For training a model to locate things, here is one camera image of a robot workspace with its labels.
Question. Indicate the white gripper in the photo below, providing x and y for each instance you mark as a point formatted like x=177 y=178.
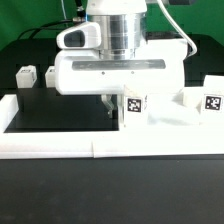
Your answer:
x=92 y=61

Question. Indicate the white square table top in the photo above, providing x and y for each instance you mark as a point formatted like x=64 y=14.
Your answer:
x=182 y=108

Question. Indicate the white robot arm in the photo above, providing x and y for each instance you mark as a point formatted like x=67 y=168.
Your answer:
x=125 y=15

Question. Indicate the white U-shaped obstacle fence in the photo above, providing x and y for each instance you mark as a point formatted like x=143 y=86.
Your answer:
x=152 y=141

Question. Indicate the black cable connector upright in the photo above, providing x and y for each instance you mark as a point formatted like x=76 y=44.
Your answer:
x=79 y=9

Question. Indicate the black cable thick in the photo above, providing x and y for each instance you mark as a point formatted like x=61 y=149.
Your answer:
x=52 y=26

